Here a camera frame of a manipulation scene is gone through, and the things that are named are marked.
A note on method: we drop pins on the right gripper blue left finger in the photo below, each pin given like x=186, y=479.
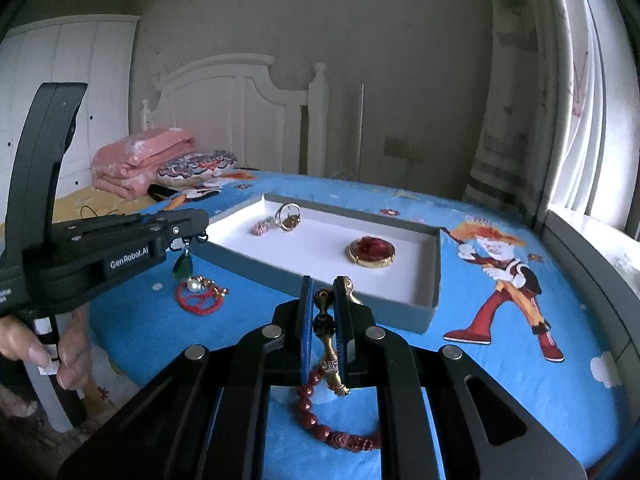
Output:
x=306, y=306

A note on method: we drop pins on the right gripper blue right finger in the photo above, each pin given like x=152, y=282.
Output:
x=342, y=320

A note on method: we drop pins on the green jade pendant charm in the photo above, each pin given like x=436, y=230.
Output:
x=183, y=267

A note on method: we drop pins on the grey white jewelry tray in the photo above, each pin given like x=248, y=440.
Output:
x=404, y=294

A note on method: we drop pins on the person's left hand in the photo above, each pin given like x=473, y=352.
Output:
x=19, y=343

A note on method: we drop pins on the gold red rose compact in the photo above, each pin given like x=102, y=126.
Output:
x=372, y=252

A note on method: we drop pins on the yellow floral bedsheet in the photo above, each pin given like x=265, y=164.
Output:
x=89, y=202

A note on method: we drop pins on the pink knotted charm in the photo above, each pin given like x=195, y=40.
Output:
x=262, y=227

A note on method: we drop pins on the folded pink quilt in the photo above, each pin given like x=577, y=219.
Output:
x=128, y=167

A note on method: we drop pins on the blue cartoon blanket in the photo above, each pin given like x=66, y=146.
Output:
x=582, y=401

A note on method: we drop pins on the patterned round cushion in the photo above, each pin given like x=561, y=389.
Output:
x=194, y=168

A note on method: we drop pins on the thin metal pole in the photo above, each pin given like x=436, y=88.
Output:
x=362, y=101

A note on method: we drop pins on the grey striped curtain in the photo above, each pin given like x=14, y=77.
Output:
x=517, y=162

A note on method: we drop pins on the white bed headboard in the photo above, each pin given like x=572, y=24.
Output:
x=229, y=102

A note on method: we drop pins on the gold ring ornament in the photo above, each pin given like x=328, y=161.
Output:
x=288, y=217

